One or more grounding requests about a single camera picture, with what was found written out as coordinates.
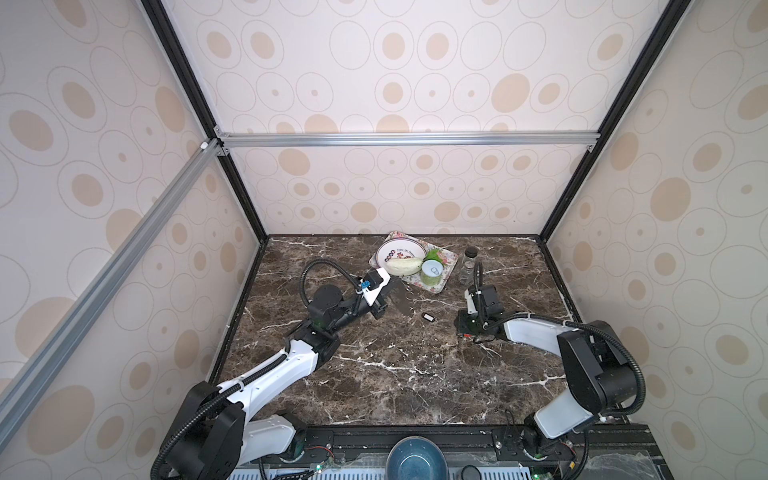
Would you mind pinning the white plate with rim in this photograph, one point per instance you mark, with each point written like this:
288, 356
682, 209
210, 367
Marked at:
398, 248

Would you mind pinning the floral rectangular tray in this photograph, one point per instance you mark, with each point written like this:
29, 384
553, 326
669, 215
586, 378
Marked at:
450, 258

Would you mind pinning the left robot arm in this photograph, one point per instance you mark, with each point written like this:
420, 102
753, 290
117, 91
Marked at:
216, 429

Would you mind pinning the pale cabbage piece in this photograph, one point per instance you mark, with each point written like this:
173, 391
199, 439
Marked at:
402, 267

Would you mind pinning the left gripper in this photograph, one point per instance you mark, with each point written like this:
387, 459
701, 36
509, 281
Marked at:
376, 305

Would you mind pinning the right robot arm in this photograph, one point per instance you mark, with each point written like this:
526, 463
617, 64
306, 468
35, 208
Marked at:
603, 378

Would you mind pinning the horizontal aluminium rail back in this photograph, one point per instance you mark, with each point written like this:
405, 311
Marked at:
409, 139

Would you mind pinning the green tin can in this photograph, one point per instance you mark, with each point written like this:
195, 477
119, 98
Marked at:
431, 273

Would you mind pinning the blue bowl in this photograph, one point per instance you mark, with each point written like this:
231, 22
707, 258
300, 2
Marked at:
416, 458

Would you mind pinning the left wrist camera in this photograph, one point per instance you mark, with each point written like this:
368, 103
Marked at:
372, 284

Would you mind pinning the green leaf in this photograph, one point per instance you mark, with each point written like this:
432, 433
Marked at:
434, 255

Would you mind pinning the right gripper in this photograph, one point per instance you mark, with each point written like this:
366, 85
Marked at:
462, 325

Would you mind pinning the diagonal aluminium rail left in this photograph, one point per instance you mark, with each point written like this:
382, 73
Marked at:
43, 367

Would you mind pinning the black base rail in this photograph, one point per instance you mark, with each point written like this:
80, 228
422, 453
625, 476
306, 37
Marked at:
620, 451

